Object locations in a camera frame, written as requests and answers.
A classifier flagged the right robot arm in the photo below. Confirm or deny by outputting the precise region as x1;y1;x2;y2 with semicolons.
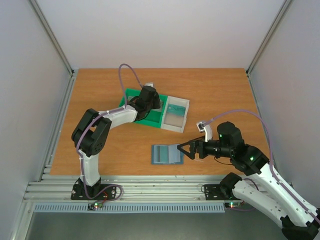
177;121;320;240

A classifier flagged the left status board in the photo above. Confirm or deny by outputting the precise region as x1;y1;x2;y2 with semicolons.
87;202;104;211

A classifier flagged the purple cable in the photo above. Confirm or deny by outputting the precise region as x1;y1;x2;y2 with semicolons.
201;109;320;223
76;63;143;201

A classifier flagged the teal leather card holder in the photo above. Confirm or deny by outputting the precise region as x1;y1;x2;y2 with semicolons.
151;144;184;165

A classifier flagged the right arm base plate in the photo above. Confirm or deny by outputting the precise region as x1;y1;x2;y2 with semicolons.
200;184;241;202

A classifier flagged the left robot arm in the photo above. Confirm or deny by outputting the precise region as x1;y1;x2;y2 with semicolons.
71;85;161;202

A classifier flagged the green bin middle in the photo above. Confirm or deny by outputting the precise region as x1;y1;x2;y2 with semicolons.
135;94;168;129

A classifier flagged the right status board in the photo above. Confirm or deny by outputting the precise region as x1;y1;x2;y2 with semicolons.
224;201;242;209

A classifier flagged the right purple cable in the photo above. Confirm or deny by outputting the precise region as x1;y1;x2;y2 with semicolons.
201;109;320;223

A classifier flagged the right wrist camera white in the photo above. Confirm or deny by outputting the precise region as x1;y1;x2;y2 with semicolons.
196;121;213;142

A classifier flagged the aluminium frame post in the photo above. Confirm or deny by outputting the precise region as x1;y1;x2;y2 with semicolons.
245;0;294;78
28;0;74;76

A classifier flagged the white translucent bin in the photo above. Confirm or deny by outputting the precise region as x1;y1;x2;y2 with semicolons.
160;96;190;133

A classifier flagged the green bin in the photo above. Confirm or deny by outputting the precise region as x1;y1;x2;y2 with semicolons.
135;94;168;129
118;87;142;111

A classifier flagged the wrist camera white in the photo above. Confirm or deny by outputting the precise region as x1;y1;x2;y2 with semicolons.
196;121;213;142
144;82;155;88

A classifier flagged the teal VIP card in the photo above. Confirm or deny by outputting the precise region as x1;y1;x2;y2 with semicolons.
166;104;186;117

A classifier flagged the left aluminium frame post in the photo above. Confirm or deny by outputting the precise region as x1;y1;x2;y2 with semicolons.
28;0;74;76

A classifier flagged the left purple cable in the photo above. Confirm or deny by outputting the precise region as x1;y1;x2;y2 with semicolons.
76;63;143;201

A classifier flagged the right aluminium frame post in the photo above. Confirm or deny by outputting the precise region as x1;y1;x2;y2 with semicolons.
245;0;294;78

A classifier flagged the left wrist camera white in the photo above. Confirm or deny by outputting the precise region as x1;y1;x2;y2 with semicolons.
144;82;155;88

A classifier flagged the aluminium rail front frame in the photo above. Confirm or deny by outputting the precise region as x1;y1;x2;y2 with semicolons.
23;174;225;203

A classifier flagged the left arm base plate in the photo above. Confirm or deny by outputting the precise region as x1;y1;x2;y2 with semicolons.
70;184;119;201

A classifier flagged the green bin left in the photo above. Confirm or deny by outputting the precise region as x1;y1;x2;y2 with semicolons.
118;87;142;111

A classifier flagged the grey slotted cable duct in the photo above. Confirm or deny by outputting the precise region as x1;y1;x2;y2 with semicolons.
33;202;225;214

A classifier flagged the status board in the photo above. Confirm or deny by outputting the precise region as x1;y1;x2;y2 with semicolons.
224;201;242;209
87;202;104;211

